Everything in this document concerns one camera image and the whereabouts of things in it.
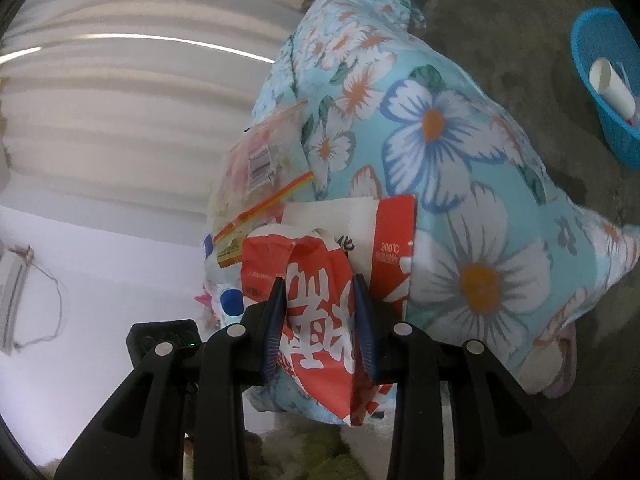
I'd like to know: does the white air conditioner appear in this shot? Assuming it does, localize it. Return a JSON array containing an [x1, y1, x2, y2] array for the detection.
[[0, 246, 34, 356]]

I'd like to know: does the red white snack bag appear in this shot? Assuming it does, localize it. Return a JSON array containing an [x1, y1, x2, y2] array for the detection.
[[241, 195, 416, 426]]

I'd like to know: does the blue plastic trash basket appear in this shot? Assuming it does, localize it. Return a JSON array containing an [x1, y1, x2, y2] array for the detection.
[[570, 8, 639, 170]]

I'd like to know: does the white fluffy blanket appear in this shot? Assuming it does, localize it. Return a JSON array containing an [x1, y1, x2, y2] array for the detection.
[[245, 413, 394, 479]]

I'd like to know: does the clear zip plastic bag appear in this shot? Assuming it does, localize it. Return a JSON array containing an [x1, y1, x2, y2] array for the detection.
[[212, 102, 314, 244]]

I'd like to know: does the yellow snack wrapper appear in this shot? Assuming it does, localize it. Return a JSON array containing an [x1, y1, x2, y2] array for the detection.
[[214, 236, 244, 269]]

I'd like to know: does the cream window curtain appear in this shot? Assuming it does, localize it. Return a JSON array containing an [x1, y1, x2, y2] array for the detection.
[[1, 0, 302, 246]]

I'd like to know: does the white paper cup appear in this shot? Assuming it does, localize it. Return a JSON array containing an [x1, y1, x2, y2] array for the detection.
[[588, 58, 637, 122]]

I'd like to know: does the Pepsi plastic bottle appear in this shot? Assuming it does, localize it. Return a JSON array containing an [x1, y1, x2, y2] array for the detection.
[[203, 234, 245, 328]]

